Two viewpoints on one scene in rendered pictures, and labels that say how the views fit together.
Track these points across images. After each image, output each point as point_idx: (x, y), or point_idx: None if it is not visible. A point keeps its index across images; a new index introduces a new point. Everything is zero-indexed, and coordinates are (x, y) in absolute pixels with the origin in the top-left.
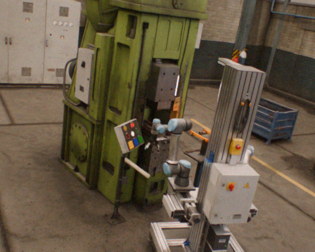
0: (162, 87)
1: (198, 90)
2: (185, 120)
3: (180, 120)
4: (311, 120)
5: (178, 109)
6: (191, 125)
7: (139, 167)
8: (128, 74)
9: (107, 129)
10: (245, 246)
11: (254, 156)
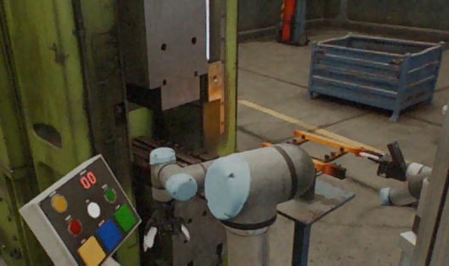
0: (163, 39)
1: (239, 50)
2: (281, 153)
3: (261, 158)
4: (446, 60)
5: (223, 95)
6: (314, 170)
7: (149, 265)
8: (45, 18)
9: (46, 185)
10: None
11: (382, 151)
